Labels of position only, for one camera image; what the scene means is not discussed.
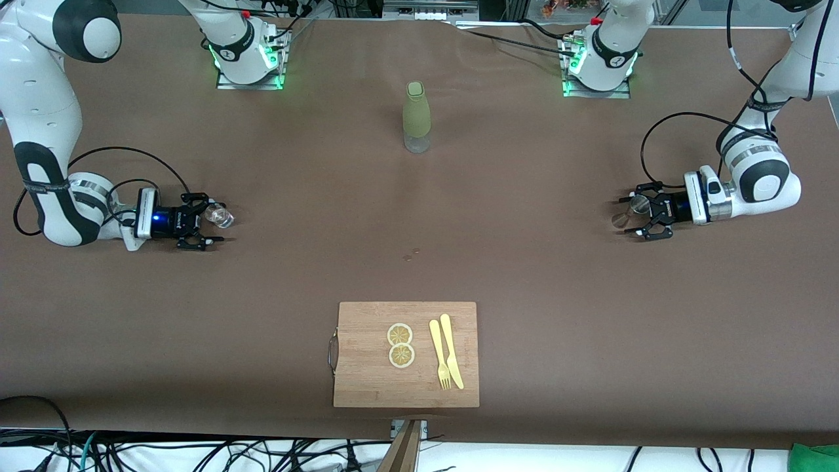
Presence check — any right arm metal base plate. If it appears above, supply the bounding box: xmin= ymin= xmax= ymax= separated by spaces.
xmin=215 ymin=25 xmax=287 ymax=90

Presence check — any glass bottle with green sleeve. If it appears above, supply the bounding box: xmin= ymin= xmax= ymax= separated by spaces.
xmin=402 ymin=81 xmax=433 ymax=154

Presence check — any black looped floor cable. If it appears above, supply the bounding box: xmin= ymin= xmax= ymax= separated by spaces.
xmin=0 ymin=395 xmax=74 ymax=472

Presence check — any brown table cover sheet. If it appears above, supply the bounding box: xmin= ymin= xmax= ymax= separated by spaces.
xmin=0 ymin=12 xmax=839 ymax=450

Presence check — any green cloth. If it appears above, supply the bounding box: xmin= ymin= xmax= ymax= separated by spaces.
xmin=789 ymin=443 xmax=839 ymax=472

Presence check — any wooden cutting board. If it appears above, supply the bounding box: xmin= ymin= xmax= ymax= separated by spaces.
xmin=328 ymin=301 xmax=480 ymax=409

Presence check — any wooden beam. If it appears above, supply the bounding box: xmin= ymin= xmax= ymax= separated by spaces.
xmin=377 ymin=420 xmax=423 ymax=472

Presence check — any small metal bracket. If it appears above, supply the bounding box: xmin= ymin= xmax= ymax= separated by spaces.
xmin=391 ymin=420 xmax=429 ymax=441

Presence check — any black cable on table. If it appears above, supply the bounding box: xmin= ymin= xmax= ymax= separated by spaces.
xmin=458 ymin=18 xmax=579 ymax=58

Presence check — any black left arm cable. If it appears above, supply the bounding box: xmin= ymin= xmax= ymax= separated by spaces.
xmin=639 ymin=0 xmax=821 ymax=192

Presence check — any yellow plastic fork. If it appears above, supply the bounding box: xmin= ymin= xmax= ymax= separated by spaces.
xmin=429 ymin=319 xmax=453 ymax=391

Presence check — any grey electronics box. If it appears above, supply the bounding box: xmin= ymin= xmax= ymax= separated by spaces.
xmin=383 ymin=0 xmax=480 ymax=20

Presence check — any yellow plastic knife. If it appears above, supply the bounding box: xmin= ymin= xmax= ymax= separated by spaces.
xmin=440 ymin=313 xmax=465 ymax=390

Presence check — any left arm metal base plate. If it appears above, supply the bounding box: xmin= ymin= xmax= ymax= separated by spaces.
xmin=561 ymin=34 xmax=632 ymax=100

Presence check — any steel double-cone jigger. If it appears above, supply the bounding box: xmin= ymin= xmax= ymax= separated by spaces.
xmin=611 ymin=195 xmax=652 ymax=229

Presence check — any teal floor cable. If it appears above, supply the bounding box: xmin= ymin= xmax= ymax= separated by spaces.
xmin=76 ymin=431 xmax=100 ymax=472

